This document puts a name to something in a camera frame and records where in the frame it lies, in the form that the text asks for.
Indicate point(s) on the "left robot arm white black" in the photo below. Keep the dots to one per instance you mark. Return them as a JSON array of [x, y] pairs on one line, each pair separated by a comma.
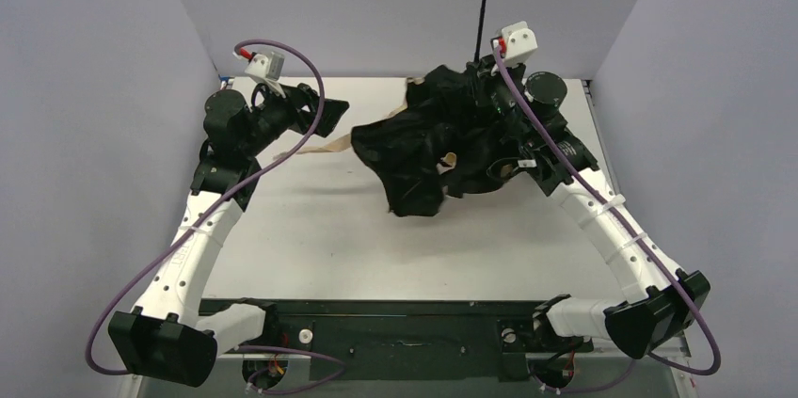
[[206, 220]]

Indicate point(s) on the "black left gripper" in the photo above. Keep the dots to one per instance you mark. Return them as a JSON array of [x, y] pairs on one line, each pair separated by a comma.
[[309, 107]]

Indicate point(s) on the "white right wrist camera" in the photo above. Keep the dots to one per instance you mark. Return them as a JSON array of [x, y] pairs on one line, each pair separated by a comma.
[[517, 43]]

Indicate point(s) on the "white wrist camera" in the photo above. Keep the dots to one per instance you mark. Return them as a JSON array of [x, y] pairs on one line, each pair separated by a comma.
[[517, 43], [265, 67]]

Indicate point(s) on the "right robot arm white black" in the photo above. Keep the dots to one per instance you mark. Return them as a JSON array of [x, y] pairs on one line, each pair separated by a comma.
[[660, 298]]

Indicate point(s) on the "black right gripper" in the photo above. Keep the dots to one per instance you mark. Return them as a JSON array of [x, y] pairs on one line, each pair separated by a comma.
[[476, 96]]

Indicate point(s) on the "beige folding umbrella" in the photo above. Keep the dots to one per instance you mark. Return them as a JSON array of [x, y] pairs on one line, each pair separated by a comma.
[[431, 148]]

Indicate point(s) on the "aluminium mounting rail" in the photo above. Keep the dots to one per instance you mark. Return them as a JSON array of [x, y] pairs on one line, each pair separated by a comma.
[[352, 331]]

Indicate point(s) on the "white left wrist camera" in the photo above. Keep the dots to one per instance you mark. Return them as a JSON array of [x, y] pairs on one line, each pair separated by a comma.
[[265, 67]]

